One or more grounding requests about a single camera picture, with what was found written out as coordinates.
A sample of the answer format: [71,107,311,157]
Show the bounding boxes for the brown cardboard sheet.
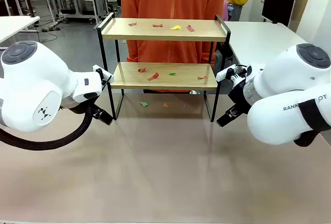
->
[294,0,314,28]

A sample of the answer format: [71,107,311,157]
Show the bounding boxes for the black computer monitor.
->
[261,0,297,28]

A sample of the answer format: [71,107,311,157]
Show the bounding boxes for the black office chair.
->
[214,48,234,67]

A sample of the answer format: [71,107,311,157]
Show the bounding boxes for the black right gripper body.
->
[228,81,251,113]

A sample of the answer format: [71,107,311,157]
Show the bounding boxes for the two-tier wooden shelf black frame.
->
[96,11,231,123]

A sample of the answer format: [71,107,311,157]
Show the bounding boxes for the black velcro strap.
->
[298,101,328,131]

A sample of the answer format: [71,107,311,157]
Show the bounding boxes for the white office desk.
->
[0,16,41,44]
[223,21,311,67]

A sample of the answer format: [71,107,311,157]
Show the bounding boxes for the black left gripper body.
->
[89,104,103,117]

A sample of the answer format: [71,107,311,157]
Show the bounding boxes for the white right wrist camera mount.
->
[216,64,250,84]

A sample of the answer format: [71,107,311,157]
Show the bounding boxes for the black sleeved right arm cable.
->
[293,129,319,147]

